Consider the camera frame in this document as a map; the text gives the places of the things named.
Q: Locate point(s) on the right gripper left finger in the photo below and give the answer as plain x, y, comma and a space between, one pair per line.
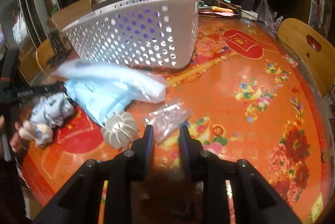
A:
79, 199

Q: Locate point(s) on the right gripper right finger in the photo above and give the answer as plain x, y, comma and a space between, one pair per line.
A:
254, 199

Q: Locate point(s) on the plush doll striped clothes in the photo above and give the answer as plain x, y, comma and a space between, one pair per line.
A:
49, 113

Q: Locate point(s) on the white ridged soft ball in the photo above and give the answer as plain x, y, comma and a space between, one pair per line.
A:
120, 130

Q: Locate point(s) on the light blue soft pack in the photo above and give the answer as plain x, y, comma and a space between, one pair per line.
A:
102, 98

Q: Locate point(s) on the clear plastic bag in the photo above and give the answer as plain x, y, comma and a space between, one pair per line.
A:
110, 78

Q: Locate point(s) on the small clear packet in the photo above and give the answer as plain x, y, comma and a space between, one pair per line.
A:
167, 119

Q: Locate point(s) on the white perforated plastic basket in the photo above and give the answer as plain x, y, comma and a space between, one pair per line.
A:
93, 37

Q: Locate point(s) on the purple tissue pack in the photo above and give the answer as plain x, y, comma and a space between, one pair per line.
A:
145, 24

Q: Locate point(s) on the person left hand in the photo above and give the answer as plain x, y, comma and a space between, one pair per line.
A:
15, 141

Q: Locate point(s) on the left wooden chair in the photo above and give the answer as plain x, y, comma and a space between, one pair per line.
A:
43, 54

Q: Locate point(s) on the wooden chair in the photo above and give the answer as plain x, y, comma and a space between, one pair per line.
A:
43, 54
312, 48

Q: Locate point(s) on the black phone stand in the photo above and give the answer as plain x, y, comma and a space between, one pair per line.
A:
59, 50

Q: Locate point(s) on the cardboard box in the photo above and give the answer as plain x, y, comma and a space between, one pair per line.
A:
69, 14

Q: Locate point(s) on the red floral tablecloth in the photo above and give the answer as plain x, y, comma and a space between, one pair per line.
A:
246, 102

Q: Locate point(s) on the right wooden chair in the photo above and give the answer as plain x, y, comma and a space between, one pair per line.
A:
312, 48

